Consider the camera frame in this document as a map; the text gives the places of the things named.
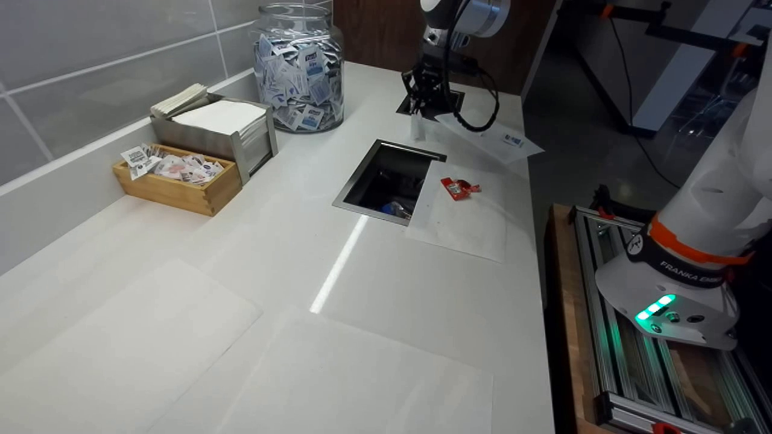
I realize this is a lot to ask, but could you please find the square white tissue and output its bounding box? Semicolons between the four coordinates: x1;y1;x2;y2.
409;111;547;170

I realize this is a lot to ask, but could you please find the small steel-framed counter opening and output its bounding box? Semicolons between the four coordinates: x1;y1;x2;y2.
333;137;449;228

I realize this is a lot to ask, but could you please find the glass jar with packets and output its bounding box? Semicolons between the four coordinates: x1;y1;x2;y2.
251;0;346;135

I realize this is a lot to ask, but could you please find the wooden base board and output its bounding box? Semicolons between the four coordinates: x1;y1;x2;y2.
547;201;618;434

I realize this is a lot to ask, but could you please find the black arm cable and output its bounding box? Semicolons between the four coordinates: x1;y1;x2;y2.
437;0;502;135

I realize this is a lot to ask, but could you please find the aluminium rail frame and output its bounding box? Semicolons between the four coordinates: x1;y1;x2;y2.
571;204;772;434

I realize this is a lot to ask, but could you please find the white tissue sheet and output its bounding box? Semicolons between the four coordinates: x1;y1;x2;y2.
411;158;527;264
0;258;259;434
147;309;495;434

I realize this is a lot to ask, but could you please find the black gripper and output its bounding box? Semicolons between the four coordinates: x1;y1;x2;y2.
402;34;460;127

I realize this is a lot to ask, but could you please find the red wrapper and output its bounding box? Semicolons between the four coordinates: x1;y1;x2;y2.
438;176;483;204

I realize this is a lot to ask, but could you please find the black metal stand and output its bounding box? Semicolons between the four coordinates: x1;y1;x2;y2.
598;0;772;135

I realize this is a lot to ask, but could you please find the beige napkin stack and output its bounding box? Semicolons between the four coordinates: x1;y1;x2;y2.
150;79;217;122

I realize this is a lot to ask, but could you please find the wooden box with packets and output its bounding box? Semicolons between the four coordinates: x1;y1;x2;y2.
110;142;245;221

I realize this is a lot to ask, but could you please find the blue grey panel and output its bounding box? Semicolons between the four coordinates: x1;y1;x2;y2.
629;0;761;135

